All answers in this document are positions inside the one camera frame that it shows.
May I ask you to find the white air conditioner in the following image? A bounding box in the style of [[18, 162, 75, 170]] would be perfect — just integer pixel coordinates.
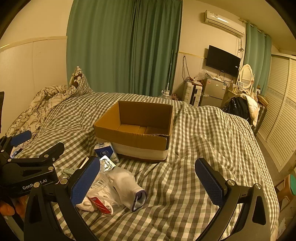
[[204, 11, 245, 37]]

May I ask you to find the grey checked bed cover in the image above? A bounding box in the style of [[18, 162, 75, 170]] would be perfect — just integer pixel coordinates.
[[19, 93, 280, 240]]

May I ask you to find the checked pillow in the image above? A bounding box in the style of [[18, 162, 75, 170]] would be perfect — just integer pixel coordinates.
[[69, 66, 94, 97]]

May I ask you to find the white sock with grey cuff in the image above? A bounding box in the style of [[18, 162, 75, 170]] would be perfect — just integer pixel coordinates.
[[107, 167, 147, 212]]

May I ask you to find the silver pill blister pack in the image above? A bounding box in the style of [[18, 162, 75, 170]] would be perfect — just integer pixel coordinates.
[[99, 155, 116, 173]]

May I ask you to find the floral patterned duvet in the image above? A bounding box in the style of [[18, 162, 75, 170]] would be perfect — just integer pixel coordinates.
[[6, 85, 77, 138]]

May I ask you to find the person's left hand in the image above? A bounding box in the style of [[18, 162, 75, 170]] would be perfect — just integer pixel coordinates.
[[1, 197, 26, 218]]

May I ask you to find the wooden stool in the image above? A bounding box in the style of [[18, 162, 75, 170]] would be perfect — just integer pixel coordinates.
[[275, 174, 295, 211]]

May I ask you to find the black jacket on chair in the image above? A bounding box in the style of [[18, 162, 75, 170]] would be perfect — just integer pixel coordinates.
[[222, 96, 252, 125]]

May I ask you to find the grey mini fridge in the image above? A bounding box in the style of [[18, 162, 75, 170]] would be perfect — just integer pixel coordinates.
[[199, 78, 227, 108]]

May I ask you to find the white oval vanity mirror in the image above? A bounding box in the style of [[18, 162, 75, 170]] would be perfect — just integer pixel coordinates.
[[237, 64, 254, 91]]

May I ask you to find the black wall television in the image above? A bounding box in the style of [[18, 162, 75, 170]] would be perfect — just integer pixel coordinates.
[[206, 45, 241, 77]]

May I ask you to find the open cardboard box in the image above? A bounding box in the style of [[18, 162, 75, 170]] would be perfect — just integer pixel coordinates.
[[93, 100, 173, 162]]

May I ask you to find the clear floss pick jar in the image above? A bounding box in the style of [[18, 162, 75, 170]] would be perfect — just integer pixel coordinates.
[[76, 172, 122, 215]]

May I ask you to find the white louvered wardrobe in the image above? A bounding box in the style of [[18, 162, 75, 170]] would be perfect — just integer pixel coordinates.
[[257, 53, 295, 171]]

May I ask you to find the blue white small carton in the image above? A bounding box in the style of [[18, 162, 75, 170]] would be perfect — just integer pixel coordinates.
[[94, 142, 119, 163]]

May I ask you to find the green window curtain right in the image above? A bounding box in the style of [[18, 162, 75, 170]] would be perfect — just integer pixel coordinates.
[[244, 22, 272, 95]]

